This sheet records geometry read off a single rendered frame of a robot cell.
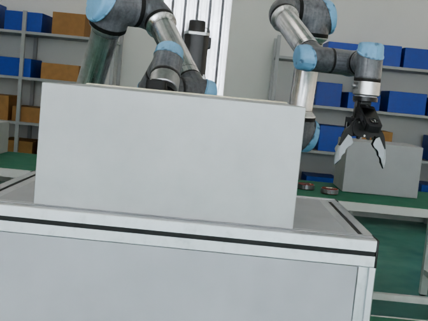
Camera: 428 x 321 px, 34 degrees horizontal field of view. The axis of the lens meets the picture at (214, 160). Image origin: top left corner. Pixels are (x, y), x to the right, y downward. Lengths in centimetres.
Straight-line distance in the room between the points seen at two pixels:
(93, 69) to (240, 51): 612
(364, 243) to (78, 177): 48
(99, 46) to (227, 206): 112
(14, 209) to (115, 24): 105
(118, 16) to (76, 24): 583
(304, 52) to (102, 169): 101
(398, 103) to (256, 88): 165
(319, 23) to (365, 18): 604
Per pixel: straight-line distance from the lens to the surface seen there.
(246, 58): 825
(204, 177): 113
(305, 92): 243
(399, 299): 444
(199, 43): 245
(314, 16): 240
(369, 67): 200
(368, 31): 844
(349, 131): 199
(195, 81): 187
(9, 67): 806
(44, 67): 797
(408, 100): 795
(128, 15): 210
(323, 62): 204
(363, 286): 117
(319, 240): 113
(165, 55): 174
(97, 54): 217
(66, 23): 794
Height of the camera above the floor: 133
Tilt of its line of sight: 6 degrees down
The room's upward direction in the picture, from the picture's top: 6 degrees clockwise
